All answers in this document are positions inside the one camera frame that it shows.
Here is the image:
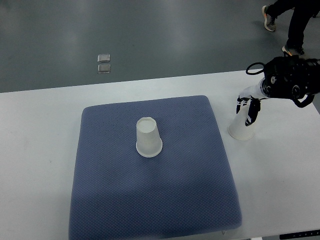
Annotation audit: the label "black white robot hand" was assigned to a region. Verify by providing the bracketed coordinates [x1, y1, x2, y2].
[236, 84, 267, 127]

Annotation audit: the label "upper metal floor plate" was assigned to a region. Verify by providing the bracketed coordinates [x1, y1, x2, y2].
[97, 53, 111, 63]

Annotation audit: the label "blue grey fabric cushion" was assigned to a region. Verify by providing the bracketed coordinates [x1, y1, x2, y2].
[68, 95, 242, 240]

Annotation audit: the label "black table control panel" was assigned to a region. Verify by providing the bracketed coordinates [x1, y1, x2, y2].
[279, 230, 320, 240]

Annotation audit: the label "walking person black trousers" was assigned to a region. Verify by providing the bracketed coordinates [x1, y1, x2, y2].
[261, 0, 320, 59]

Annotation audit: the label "white paper cup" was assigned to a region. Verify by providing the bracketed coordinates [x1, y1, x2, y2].
[136, 117, 163, 158]
[227, 105, 255, 141]

